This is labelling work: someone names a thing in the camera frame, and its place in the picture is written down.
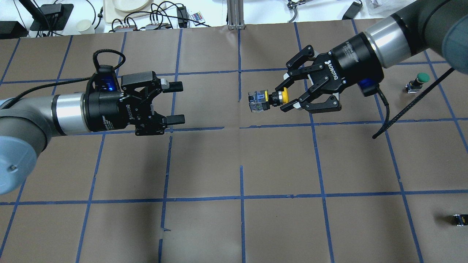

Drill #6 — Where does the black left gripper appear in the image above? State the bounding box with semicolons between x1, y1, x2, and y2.
83;65;185;136

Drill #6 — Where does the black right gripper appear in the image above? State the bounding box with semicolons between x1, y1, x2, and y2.
275;32;384;113

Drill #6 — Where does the yellow push button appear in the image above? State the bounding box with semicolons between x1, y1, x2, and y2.
248;88;289;112

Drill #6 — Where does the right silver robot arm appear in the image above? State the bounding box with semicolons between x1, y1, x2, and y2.
275;0;468;113

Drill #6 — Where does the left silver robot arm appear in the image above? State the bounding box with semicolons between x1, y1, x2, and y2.
0;65;185;195

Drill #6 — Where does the green push button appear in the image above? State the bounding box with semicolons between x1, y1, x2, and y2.
405;73;431;94

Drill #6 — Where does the metal reacher stick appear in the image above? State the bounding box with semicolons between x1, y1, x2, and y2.
286;0;312;23

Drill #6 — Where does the remote control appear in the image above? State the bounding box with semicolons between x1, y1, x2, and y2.
189;11;205;23

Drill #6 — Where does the black power adapter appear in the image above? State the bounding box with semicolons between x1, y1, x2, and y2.
341;0;363;20

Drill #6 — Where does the beige plate stack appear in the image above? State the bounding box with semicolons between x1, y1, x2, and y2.
103;0;162;24

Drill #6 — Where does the white paper cup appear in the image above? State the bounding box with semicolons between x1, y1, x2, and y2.
75;19;95;35

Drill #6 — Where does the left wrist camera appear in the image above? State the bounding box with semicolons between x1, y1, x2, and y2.
94;65;120;92

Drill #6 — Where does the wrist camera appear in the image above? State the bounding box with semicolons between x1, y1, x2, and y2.
358;78;383;97
94;65;120;92

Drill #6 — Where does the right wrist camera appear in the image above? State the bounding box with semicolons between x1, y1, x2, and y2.
358;78;383;97

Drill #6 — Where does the right black braided cable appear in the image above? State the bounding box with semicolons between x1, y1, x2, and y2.
372;68;456;139

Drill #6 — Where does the aluminium frame post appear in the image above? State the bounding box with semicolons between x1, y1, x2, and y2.
227;0;246;31

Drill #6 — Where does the small black switch block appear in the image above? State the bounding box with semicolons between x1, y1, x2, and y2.
452;214;468;226

